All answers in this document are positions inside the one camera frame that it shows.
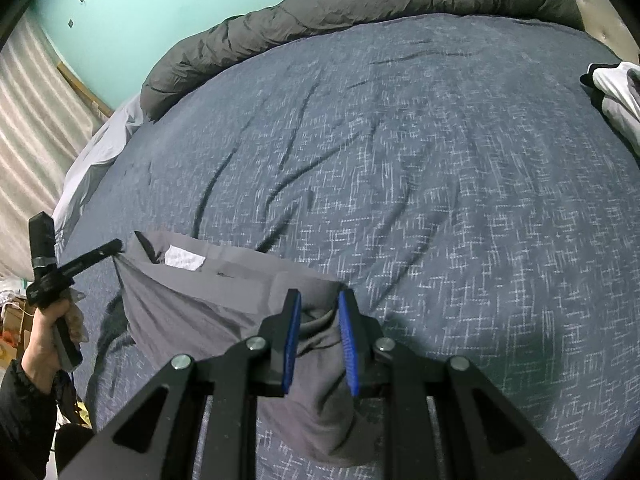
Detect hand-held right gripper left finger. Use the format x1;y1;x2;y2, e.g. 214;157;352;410
57;287;303;480

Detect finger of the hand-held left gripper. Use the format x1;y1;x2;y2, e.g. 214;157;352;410
57;239;125;279

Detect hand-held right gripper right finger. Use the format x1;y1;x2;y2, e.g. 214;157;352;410
337;287;581;480

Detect grey boxer shorts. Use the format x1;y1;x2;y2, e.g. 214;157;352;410
114;230;386;466

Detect person's left forearm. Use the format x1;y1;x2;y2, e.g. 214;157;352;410
0;355;81;480

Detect person's left hand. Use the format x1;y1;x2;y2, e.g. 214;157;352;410
22;302;90;377

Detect brown cardboard box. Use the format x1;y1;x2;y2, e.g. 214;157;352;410
0;295;36;361

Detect light grey blanket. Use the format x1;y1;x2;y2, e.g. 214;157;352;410
52;95;146;246

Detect beige striped curtain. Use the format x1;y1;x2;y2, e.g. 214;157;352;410
0;12;113;281

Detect bed with blue-grey sheet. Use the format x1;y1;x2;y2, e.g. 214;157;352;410
55;12;640;480

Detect dark grey rolled duvet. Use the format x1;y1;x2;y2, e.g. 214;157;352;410
140;0;586;122

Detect white and grey garment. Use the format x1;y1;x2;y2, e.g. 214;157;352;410
580;61;640;156

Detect cream tufted headboard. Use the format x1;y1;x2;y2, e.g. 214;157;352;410
545;0;640;66

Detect wooden window frame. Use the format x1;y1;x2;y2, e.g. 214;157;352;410
57;61;115;117

